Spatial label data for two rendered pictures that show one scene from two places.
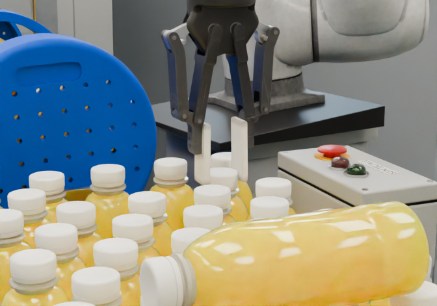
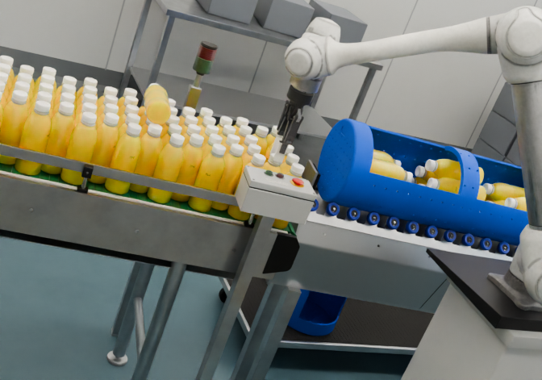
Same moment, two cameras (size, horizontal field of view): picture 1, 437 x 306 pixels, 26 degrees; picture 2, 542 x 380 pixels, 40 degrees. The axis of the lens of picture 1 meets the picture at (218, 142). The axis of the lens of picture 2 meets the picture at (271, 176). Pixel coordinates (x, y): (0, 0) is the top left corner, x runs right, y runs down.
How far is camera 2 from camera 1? 2.48 m
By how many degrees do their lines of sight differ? 88
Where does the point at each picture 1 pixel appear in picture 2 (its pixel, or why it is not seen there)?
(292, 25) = not seen: hidden behind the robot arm
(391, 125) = not seen: outside the picture
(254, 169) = (451, 291)
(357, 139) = (498, 332)
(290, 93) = (512, 286)
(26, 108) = (337, 140)
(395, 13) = (526, 260)
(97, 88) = (348, 147)
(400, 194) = (247, 174)
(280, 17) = not seen: hidden behind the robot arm
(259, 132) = (444, 262)
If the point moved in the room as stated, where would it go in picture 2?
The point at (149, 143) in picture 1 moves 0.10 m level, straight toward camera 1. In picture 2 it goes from (344, 179) to (315, 168)
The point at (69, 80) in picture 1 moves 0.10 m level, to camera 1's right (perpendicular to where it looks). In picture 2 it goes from (346, 139) to (343, 148)
